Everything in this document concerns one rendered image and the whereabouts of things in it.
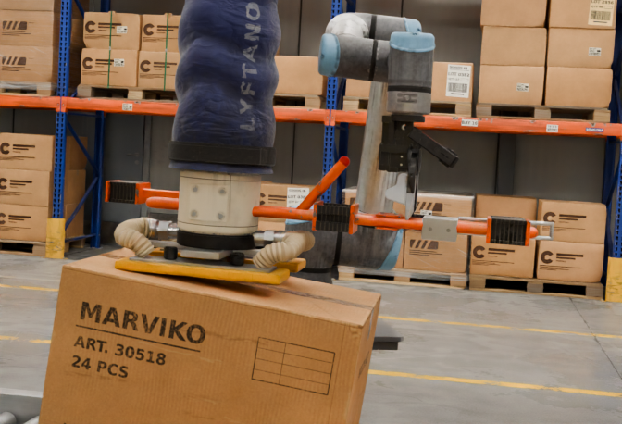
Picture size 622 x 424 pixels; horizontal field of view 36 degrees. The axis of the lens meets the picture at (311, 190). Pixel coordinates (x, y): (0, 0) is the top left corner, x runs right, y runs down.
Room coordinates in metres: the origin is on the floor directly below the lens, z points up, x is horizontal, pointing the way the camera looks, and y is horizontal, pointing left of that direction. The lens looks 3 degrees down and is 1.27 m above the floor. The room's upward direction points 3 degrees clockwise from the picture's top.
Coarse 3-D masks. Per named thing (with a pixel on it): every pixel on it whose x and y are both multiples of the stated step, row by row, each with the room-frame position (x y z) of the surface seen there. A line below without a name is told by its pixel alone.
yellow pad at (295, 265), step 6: (258, 246) 2.10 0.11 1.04; (156, 252) 2.11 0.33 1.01; (162, 252) 2.11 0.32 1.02; (192, 258) 2.09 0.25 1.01; (198, 258) 2.09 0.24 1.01; (204, 258) 2.09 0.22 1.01; (228, 258) 2.08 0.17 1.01; (246, 258) 2.08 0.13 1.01; (252, 258) 2.09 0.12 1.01; (294, 258) 2.14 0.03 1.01; (300, 258) 2.14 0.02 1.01; (276, 264) 2.06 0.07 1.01; (282, 264) 2.06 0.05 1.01; (288, 264) 2.06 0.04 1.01; (294, 264) 2.05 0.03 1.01; (300, 264) 2.08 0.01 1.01; (294, 270) 2.05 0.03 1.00
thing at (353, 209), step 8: (320, 200) 2.04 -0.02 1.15; (320, 208) 1.95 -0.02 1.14; (328, 208) 1.95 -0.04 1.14; (336, 208) 1.94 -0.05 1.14; (344, 208) 1.94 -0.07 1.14; (352, 208) 1.95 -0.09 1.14; (320, 216) 1.96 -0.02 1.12; (328, 216) 1.95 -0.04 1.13; (336, 216) 1.95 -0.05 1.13; (344, 216) 1.95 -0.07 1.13; (352, 216) 1.95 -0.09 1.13; (312, 224) 1.96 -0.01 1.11; (320, 224) 1.95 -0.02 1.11; (328, 224) 1.95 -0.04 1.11; (336, 224) 1.94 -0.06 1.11; (344, 224) 1.94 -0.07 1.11; (352, 224) 1.95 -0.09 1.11; (352, 232) 1.95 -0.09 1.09
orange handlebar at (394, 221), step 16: (144, 192) 2.32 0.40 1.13; (160, 192) 2.32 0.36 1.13; (176, 192) 2.31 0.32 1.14; (160, 208) 2.03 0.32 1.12; (176, 208) 2.02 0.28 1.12; (256, 208) 1.99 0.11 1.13; (272, 208) 1.99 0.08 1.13; (288, 208) 1.99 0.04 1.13; (368, 224) 1.95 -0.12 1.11; (384, 224) 1.95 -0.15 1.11; (400, 224) 1.94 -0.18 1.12; (416, 224) 1.94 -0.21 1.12; (464, 224) 1.92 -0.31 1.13; (480, 224) 1.92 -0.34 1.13
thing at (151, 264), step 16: (128, 256) 1.98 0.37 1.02; (160, 256) 1.98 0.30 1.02; (176, 256) 1.95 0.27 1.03; (240, 256) 1.92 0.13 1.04; (160, 272) 1.91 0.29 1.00; (176, 272) 1.90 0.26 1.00; (192, 272) 1.89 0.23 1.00; (208, 272) 1.89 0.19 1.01; (224, 272) 1.88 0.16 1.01; (240, 272) 1.88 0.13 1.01; (256, 272) 1.88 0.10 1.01; (272, 272) 1.89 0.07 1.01; (288, 272) 1.94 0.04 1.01
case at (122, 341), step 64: (64, 320) 1.87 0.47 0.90; (128, 320) 1.85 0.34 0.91; (192, 320) 1.83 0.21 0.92; (256, 320) 1.81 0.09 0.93; (320, 320) 1.79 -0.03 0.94; (64, 384) 1.87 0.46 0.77; (128, 384) 1.85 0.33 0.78; (192, 384) 1.83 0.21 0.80; (256, 384) 1.81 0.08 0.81; (320, 384) 1.79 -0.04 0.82
